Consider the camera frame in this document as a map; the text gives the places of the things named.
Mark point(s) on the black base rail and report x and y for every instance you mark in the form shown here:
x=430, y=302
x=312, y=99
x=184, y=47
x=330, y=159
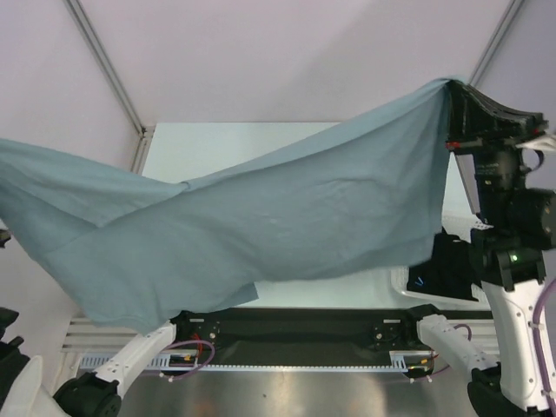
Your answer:
x=305, y=337

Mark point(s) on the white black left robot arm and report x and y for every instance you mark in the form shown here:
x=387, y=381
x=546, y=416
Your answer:
x=96, y=393

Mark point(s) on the right aluminium frame post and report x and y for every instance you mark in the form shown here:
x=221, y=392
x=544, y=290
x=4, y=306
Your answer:
x=504, y=26

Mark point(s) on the white slotted cable duct right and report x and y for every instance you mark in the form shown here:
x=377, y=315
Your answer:
x=413, y=359

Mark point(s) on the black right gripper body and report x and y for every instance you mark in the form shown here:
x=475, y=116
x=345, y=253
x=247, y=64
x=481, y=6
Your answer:
x=495, y=140

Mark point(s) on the white slotted cable duct left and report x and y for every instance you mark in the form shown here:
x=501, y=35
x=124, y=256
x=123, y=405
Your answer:
x=180, y=360

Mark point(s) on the light blue t shirt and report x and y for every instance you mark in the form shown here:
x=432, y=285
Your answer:
x=135, y=252

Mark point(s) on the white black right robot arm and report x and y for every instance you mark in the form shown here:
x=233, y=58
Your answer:
x=507, y=256

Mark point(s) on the aluminium front rail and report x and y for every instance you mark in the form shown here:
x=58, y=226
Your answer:
x=82, y=336

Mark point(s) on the aluminium frame post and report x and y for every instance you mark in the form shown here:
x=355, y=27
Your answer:
x=504, y=26
x=144, y=133

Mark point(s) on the white perforated plastic basket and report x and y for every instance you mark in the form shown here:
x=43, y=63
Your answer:
x=454, y=225

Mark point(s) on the black t shirt in basket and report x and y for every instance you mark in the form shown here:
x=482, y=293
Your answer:
x=448, y=273

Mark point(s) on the left aluminium frame post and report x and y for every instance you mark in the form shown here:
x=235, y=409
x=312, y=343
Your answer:
x=144, y=133

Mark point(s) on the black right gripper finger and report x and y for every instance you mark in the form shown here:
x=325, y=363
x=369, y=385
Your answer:
x=501, y=117
x=467, y=115

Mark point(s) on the white slotted cable duct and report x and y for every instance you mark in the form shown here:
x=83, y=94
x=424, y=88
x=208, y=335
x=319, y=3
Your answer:
x=180, y=360
x=413, y=359

